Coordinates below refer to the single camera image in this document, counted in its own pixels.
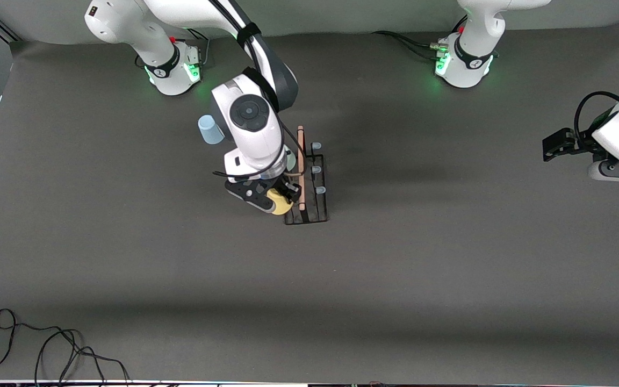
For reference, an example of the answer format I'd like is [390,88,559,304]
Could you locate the yellow plastic cup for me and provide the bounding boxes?
[265,188,294,216]

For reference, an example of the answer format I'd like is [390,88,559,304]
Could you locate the black wire cup holder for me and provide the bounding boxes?
[283,125,330,226]

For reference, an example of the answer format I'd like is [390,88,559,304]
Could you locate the light blue plastic cup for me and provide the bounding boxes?
[198,114,226,146]

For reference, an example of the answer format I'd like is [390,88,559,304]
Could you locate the dark grey table cover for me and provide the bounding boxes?
[0,20,619,383]

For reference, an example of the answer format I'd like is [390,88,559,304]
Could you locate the black right arm base cables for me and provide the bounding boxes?
[136,27,211,69]

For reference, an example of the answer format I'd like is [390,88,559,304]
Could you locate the black arm base cables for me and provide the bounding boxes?
[371,15,469,61]
[136,27,211,69]

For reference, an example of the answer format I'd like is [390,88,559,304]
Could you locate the black left arm base cables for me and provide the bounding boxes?
[371,15,469,61]

